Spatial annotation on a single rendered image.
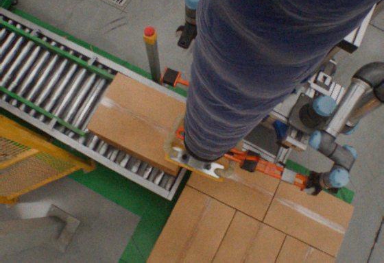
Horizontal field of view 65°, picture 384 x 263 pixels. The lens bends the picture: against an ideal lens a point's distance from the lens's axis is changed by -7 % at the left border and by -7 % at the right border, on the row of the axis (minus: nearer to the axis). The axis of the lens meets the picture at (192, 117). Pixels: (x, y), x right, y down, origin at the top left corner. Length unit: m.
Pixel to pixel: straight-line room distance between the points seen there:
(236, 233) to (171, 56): 1.73
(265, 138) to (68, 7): 2.36
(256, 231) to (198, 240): 0.41
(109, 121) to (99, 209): 1.12
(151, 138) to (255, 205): 0.91
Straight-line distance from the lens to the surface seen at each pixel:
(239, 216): 2.32
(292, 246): 2.44
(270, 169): 1.68
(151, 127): 1.92
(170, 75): 1.72
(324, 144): 1.45
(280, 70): 0.50
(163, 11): 3.38
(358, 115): 1.75
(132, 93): 2.00
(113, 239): 2.89
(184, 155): 1.71
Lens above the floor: 2.82
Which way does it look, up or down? 75 degrees down
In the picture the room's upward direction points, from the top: 10 degrees clockwise
